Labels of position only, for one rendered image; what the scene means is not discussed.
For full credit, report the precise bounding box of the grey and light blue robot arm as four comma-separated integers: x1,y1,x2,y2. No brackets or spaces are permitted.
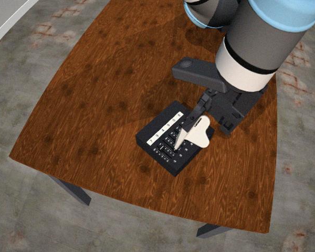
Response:
171,0,315,93

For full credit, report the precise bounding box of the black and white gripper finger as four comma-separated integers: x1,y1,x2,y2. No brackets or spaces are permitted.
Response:
174,99,210,150

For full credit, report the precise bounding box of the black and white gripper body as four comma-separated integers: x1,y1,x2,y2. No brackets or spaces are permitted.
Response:
197,70,269,136

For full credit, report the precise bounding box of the black lighting desk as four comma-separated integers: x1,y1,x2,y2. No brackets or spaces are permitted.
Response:
135,100,202,177

